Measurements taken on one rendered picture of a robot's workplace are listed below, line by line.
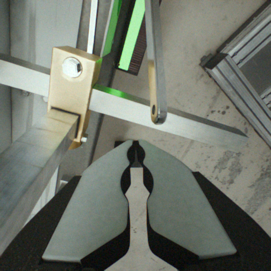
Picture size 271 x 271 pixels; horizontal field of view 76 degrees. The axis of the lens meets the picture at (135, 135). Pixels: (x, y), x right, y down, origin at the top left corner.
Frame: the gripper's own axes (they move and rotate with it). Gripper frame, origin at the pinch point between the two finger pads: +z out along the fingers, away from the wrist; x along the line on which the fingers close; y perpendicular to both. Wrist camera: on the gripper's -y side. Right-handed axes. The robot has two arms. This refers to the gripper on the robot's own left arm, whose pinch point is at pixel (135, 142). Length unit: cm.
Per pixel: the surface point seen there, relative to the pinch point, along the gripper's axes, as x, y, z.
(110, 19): -2.6, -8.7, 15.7
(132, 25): 0.1, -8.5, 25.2
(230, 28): 52, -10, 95
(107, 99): -3.6, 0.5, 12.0
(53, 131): -8.6, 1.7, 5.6
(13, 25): -25.1, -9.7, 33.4
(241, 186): 88, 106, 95
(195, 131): 9.0, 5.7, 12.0
